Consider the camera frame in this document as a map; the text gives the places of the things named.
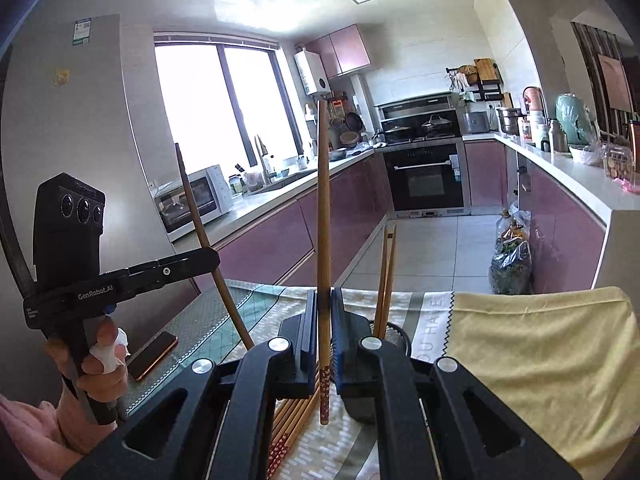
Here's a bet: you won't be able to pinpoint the kitchen window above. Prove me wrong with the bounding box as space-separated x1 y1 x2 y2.
154 35 306 196

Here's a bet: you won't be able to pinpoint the light bamboo chopstick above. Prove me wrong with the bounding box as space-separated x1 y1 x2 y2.
375 227 391 338
380 224 398 338

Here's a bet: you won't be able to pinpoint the purple kitchen island cabinets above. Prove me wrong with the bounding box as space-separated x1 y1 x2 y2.
505 135 640 301

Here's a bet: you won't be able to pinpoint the smartphone with copper edge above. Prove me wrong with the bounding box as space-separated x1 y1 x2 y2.
125 331 179 382

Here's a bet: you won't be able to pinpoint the white water heater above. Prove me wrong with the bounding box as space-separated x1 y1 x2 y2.
293 49 332 97

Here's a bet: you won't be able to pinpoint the patterned tablecloth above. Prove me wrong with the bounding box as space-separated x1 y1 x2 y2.
117 280 456 480

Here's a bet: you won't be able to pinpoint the steel sink faucet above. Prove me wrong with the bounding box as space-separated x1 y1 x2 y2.
254 135 275 184

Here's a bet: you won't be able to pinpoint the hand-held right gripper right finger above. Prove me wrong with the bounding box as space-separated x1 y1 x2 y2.
331 287 583 480

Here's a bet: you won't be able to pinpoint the black mesh chopstick holder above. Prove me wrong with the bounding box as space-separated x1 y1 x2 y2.
345 322 413 423

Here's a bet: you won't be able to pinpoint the person's left hand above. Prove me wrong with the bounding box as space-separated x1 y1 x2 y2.
45 319 131 407

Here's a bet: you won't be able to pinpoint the pink kettle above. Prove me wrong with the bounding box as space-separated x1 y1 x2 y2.
522 86 547 113

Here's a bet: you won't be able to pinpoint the yellow cloth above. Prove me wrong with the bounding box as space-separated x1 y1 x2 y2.
444 286 640 480

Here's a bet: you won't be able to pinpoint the plastic bag of greens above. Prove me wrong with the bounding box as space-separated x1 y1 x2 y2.
489 237 532 296

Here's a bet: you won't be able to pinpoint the clear plastic food box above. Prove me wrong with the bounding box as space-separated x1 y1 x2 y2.
601 144 637 179

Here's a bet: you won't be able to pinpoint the green countertop appliance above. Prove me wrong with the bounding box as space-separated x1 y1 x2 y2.
555 92 599 147

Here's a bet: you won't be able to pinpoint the purple upper cabinet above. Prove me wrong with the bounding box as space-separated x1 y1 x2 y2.
305 24 372 79

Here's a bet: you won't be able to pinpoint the brown wooden chopstick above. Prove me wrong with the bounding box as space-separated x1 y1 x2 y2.
174 142 256 352

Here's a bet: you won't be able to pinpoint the bamboo chopstick red patterned end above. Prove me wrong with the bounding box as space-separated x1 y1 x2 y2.
316 100 333 425

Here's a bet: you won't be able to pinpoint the bunch of bamboo chopsticks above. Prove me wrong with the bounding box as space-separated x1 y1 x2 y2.
267 377 321 478

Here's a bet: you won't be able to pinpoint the lidded cooking pot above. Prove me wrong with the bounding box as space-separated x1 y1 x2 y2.
421 115 453 137

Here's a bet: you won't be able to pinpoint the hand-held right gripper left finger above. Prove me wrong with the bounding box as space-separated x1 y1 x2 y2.
62 290 321 480

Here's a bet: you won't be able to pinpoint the steel range hood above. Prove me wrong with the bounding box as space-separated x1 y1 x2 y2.
375 92 460 122

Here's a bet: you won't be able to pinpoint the white microwave oven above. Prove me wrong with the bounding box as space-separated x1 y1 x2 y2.
152 165 234 243

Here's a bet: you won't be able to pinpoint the steel thermos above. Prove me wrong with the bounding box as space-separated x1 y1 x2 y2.
548 120 569 153

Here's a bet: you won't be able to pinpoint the black wall rack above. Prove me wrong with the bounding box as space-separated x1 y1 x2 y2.
446 58 504 104

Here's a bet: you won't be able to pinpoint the person's left forearm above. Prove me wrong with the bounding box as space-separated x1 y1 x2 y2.
0 387 121 480

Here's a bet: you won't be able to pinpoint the grey refrigerator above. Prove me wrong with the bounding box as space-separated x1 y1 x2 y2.
0 14 201 311

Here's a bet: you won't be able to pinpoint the purple window-side base cabinets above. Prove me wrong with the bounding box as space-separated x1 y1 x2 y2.
172 152 388 301

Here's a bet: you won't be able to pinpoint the square steel container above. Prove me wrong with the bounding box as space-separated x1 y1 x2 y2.
462 111 490 135

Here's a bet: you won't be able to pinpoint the framed wall painting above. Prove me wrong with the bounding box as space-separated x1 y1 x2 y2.
597 54 633 111

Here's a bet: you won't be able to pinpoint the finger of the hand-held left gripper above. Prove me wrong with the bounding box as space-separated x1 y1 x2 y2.
107 247 221 307

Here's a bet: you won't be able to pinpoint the clear plastic oil bottle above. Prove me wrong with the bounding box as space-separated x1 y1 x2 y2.
499 212 527 242

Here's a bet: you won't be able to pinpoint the steel stock pot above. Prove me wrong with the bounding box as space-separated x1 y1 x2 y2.
496 106 524 136

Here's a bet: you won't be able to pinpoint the built-in black oven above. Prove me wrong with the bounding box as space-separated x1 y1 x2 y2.
382 139 470 218

